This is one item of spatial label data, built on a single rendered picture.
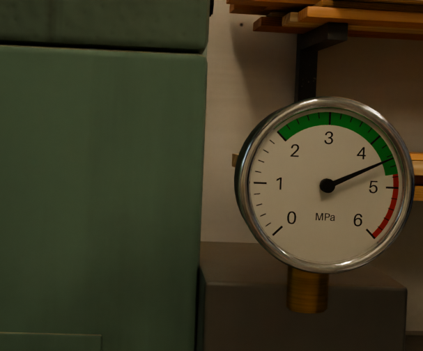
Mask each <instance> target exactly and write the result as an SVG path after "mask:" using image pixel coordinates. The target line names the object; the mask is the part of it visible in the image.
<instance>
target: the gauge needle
mask: <svg viewBox="0 0 423 351"><path fill-rule="evenodd" d="M391 159H394V158H393V157H392V158H389V159H387V160H385V161H382V162H379V163H377V164H374V165H372V166H369V167H367V168H365V169H362V170H359V171H356V172H355V173H352V174H349V175H346V176H344V177H342V178H339V179H337V180H334V181H333V180H331V179H328V178H325V179H323V180H322V181H321V182H320V189H321V191H323V192H325V193H330V192H333V191H334V189H335V186H336V185H338V184H341V183H343V182H345V181H347V180H349V179H351V178H354V177H355V176H358V175H360V174H362V173H364V172H366V171H368V170H370V169H373V168H375V167H377V166H379V165H381V164H384V163H386V162H388V161H390V160H391Z"/></svg>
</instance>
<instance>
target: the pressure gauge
mask: <svg viewBox="0 0 423 351"><path fill-rule="evenodd" d="M392 157H393V158H394V159H391V160H390V161H388V162H386V163H384V164H381V165H379V166H377V167H375V168H373V169H370V170H368V171H366V172H364V173H362V174H360V175H357V176H355V177H354V178H351V179H349V180H347V181H345V182H343V183H341V184H338V185H336V186H335V189H334V191H333V192H330V193H325V192H323V191H321V189H320V182H321V181H322V180H323V179H325V178H328V179H331V180H333V181H334V180H337V179H339V178H342V177H344V176H347V175H349V174H352V173H355V172H356V171H359V170H362V169H365V168H367V167H369V166H372V165H374V164H377V163H379V162H382V161H385V160H387V159H389V158H392ZM234 191H235V195H236V202H237V204H238V208H239V210H240V213H241V215H242V217H243V219H244V220H245V223H246V224H247V226H248V228H249V230H250V231H251V233H252V235H253V236H254V237H255V239H256V240H257V241H258V243H259V244H260V245H261V246H262V247H263V248H264V249H265V250H266V251H267V252H268V253H269V254H270V255H272V256H273V257H275V258H276V259H277V260H279V261H281V262H282V263H284V264H285V265H288V274H287V296H286V307H288V308H289V310H291V311H295V312H299V313H322V312H324V311H325V310H326V309H328V288H329V274H337V273H342V272H347V271H351V270H354V269H357V268H359V267H362V266H363V265H366V264H367V263H370V262H371V261H373V260H374V259H376V258H377V257H379V256H380V255H381V254H382V253H383V252H385V251H386V250H387V249H388V248H389V247H390V246H391V245H392V244H393V243H394V241H395V240H396V239H397V238H398V236H399V235H400V233H401V231H402V230H403V228H404V226H405V225H406V222H407V220H408V218H409V215H410V211H411V209H412V206H413V200H414V194H415V174H414V168H413V163H412V159H411V157H410V153H409V151H408V149H407V146H406V144H405V142H404V140H403V139H402V137H401V135H400V134H399V133H398V131H397V130H396V129H395V127H394V126H393V125H392V124H391V123H390V122H389V121H388V120H387V119H386V118H385V117H384V116H382V115H381V114H380V113H378V112H377V111H376V110H374V109H372V108H371V107H369V106H367V105H365V104H362V103H361V102H358V101H355V100H352V99H348V98H344V97H336V96H318V97H310V98H307V99H303V100H300V101H297V102H294V103H292V104H290V105H288V106H285V107H282V108H280V109H278V110H276V111H274V112H273V113H271V114H270V115H268V116H267V117H266V118H264V119H263V120H262V121H261V122H260V123H259V124H258V125H257V126H256V127H255V128H254V129H253V130H252V131H251V132H250V134H249V136H248V137H247V138H246V140H245V142H244V144H243V146H242V148H241V150H240V152H239V155H238V159H237V162H236V167H235V173H234Z"/></svg>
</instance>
